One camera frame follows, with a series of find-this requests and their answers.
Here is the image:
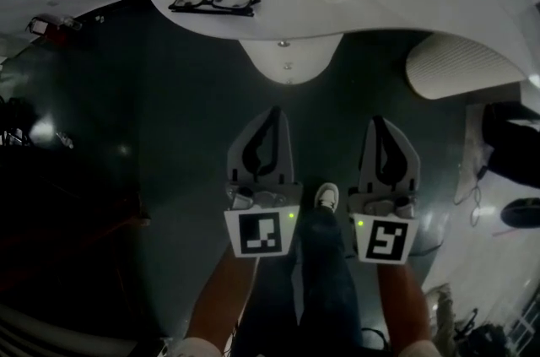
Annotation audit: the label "person's white right sleeve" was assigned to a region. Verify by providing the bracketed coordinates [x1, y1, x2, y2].
[397, 340, 436, 357]

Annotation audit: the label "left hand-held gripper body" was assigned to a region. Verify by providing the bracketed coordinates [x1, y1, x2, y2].
[223, 180, 304, 259]

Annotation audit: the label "thin dark cable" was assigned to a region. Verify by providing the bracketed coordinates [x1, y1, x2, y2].
[469, 165, 487, 228]

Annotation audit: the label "person's right forearm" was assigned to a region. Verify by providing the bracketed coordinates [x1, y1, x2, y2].
[374, 261, 434, 348]

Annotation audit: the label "person's leg in dark jeans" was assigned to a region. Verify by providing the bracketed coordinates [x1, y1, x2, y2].
[290, 206, 365, 350]

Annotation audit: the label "white cloth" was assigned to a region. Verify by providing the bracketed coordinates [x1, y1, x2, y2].
[454, 101, 495, 205]

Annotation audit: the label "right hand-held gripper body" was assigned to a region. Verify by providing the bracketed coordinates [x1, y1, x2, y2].
[347, 186, 420, 265]

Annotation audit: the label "person's left forearm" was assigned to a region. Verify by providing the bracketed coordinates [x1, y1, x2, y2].
[185, 241, 259, 343]

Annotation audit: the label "black round object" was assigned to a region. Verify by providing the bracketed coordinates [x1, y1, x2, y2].
[500, 197, 540, 230]

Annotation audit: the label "black-framed glasses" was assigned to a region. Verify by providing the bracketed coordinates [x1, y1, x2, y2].
[167, 0, 262, 18]

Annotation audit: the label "white drawer with round knob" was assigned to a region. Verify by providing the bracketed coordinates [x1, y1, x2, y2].
[239, 33, 343, 57]
[262, 72, 318, 86]
[247, 53, 333, 76]

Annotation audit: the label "person's white left sleeve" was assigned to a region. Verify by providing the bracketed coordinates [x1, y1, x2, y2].
[167, 336, 230, 357]

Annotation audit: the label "person's white sleeve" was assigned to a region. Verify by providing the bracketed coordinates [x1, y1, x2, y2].
[397, 340, 436, 357]
[167, 336, 230, 357]

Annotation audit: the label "white ribbed mattress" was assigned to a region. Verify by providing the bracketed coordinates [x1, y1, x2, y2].
[405, 33, 527, 100]

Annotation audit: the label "red and white box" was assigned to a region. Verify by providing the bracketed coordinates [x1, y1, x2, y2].
[25, 13, 84, 37]

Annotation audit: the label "person's white shoe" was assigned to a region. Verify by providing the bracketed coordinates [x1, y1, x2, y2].
[314, 181, 340, 215]

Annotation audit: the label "pink stick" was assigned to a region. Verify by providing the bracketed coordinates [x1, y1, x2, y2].
[490, 225, 521, 238]

